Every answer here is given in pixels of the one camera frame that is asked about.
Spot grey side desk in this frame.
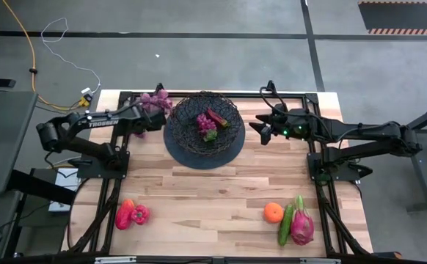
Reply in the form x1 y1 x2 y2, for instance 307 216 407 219
0 90 39 197

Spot white floor cable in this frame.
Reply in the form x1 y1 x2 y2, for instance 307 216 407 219
40 17 102 95

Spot hazard striped floor mat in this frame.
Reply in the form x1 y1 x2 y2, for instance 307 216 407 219
357 0 427 36

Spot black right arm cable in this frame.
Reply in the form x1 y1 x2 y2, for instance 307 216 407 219
259 86 332 143

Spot black support beam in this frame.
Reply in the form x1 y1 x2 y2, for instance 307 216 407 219
7 169 77 207

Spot dark woven wire basket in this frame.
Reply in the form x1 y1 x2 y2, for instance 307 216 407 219
169 90 245 157

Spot black legged side desk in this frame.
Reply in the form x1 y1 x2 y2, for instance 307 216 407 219
382 98 427 214

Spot round dark blue mat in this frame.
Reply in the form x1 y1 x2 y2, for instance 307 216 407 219
163 109 247 171

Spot red orange mango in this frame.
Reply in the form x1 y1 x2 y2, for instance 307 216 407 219
114 199 136 231

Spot silver aluminium bracket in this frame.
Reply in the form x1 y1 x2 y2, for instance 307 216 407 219
94 256 138 264
299 257 342 264

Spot yellow floor cable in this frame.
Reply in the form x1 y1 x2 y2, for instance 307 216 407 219
1 0 90 111

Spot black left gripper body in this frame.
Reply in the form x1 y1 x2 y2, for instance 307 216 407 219
135 108 167 135

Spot pink dragon fruit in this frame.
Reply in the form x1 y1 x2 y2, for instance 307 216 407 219
289 194 315 246

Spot white power box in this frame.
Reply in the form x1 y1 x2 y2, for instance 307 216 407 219
48 167 81 213

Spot pale purple grape bunch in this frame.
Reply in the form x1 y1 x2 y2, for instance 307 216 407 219
139 89 174 114

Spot magenta grapes with green leaf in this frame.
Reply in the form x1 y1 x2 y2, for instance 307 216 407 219
196 112 219 144

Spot green cucumber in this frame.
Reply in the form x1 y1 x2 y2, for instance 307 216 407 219
277 203 296 247

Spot red chili pepper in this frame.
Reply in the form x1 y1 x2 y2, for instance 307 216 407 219
206 107 232 130

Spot orange fruit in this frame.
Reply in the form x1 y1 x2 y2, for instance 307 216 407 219
263 202 285 224

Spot black metal table frame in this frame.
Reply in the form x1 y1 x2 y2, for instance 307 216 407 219
61 80 374 258

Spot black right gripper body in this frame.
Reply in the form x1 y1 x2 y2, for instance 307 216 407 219
270 107 310 141

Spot red bell pepper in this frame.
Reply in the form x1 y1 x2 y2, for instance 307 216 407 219
130 204 151 226

